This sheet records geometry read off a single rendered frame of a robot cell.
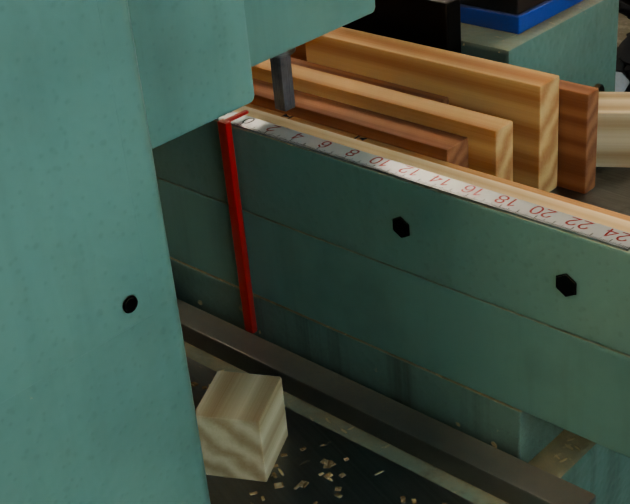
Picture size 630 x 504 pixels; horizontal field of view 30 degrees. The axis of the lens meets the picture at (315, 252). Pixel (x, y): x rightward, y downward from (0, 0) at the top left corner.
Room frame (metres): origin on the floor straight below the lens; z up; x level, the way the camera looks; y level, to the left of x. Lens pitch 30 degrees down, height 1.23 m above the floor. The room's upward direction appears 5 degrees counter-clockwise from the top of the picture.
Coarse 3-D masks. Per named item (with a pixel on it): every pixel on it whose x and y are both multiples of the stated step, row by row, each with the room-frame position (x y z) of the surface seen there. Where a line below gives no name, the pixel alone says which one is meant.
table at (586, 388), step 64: (192, 192) 0.66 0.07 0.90; (576, 192) 0.61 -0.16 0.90; (192, 256) 0.67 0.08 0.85; (256, 256) 0.63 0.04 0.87; (320, 256) 0.59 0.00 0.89; (320, 320) 0.59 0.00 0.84; (384, 320) 0.55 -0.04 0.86; (448, 320) 0.52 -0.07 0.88; (512, 320) 0.49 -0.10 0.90; (512, 384) 0.49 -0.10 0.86; (576, 384) 0.47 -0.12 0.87
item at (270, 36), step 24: (264, 0) 0.61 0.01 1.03; (288, 0) 0.62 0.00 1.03; (312, 0) 0.64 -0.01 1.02; (336, 0) 0.65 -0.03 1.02; (360, 0) 0.66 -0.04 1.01; (264, 24) 0.61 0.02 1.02; (288, 24) 0.62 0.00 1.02; (312, 24) 0.63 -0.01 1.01; (336, 24) 0.65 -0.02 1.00; (264, 48) 0.61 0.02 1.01; (288, 48) 0.62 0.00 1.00
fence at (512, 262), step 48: (192, 144) 0.66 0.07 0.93; (240, 144) 0.63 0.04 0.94; (288, 144) 0.60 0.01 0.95; (240, 192) 0.63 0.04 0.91; (288, 192) 0.60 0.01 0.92; (336, 192) 0.57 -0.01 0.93; (384, 192) 0.55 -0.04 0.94; (432, 192) 0.53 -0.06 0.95; (336, 240) 0.58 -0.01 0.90; (384, 240) 0.55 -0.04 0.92; (432, 240) 0.53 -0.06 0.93; (480, 240) 0.51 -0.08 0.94; (528, 240) 0.49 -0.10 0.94; (576, 240) 0.47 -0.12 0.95; (480, 288) 0.51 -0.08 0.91; (528, 288) 0.49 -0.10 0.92; (576, 288) 0.47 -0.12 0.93; (624, 288) 0.45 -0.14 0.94; (624, 336) 0.45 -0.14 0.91
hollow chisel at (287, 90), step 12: (276, 60) 0.66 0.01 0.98; (288, 60) 0.66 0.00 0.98; (276, 72) 0.66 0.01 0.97; (288, 72) 0.66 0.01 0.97; (276, 84) 0.66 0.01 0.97; (288, 84) 0.66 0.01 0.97; (276, 96) 0.66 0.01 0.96; (288, 96) 0.66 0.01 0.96; (276, 108) 0.66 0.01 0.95; (288, 108) 0.66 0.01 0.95
